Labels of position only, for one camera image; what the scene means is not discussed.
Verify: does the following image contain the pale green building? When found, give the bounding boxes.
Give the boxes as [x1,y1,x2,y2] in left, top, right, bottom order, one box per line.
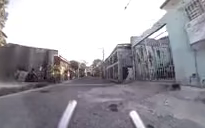
[159,0,205,90]

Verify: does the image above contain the grey asphalt road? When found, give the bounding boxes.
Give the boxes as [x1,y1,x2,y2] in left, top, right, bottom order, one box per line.
[0,76,205,128]

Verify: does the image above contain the concrete kerb strip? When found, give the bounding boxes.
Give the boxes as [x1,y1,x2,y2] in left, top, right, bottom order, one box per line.
[0,80,59,99]

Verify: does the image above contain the grey concrete wall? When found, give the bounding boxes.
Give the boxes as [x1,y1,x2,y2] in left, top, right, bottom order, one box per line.
[0,42,59,82]

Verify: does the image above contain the person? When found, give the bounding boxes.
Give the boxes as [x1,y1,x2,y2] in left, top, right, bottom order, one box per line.
[25,68,39,83]

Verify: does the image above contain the pole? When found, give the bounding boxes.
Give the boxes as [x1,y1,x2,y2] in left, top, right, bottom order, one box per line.
[98,46,106,63]

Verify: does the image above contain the tall metal gate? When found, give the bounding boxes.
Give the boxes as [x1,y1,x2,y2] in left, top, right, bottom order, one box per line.
[130,22,176,82]

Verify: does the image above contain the group of trees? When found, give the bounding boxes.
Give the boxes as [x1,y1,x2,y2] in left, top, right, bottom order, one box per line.
[69,58,104,79]

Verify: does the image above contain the grey two-storey building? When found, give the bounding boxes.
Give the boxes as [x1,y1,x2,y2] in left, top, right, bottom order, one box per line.
[103,43,134,83]

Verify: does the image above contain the overhead wires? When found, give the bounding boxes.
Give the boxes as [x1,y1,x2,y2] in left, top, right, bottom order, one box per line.
[123,0,132,11]

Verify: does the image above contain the robot's own part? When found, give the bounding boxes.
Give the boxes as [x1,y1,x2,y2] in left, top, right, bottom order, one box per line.
[57,99,78,128]
[128,109,147,128]

